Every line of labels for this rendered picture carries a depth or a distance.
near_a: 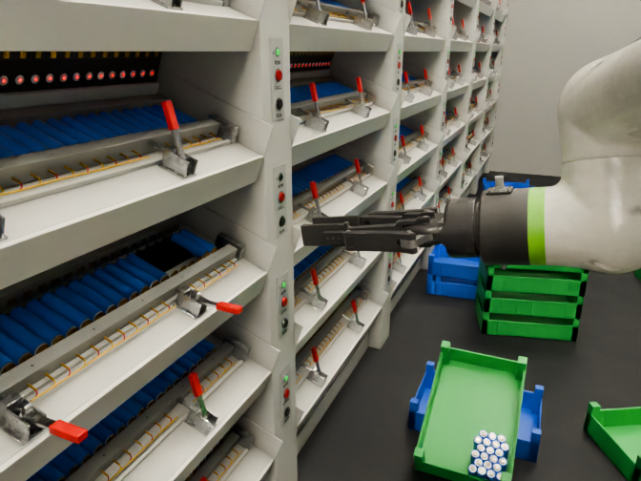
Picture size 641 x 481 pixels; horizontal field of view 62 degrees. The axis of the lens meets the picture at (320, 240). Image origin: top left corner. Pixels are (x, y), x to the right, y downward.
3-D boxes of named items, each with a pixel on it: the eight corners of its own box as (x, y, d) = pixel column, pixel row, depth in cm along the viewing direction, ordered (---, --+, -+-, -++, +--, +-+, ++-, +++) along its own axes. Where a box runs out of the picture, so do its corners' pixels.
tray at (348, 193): (382, 196, 151) (401, 152, 145) (285, 273, 99) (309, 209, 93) (320, 165, 156) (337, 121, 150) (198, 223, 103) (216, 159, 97)
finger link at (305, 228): (351, 243, 72) (349, 245, 71) (305, 244, 75) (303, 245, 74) (348, 222, 71) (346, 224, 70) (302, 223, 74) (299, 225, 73)
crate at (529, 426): (539, 411, 138) (544, 386, 136) (536, 463, 121) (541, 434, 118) (425, 385, 150) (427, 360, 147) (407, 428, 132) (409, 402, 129)
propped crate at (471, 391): (508, 497, 112) (511, 483, 106) (414, 470, 119) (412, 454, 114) (525, 374, 130) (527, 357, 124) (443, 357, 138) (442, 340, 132)
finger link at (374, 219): (431, 212, 68) (435, 209, 69) (356, 211, 74) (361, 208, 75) (434, 242, 69) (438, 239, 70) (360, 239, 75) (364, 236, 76)
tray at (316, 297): (379, 260, 158) (397, 219, 152) (288, 363, 105) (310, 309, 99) (320, 228, 162) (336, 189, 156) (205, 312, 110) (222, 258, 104)
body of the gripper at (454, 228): (483, 190, 68) (412, 193, 72) (472, 206, 61) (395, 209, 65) (486, 245, 70) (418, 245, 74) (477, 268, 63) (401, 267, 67)
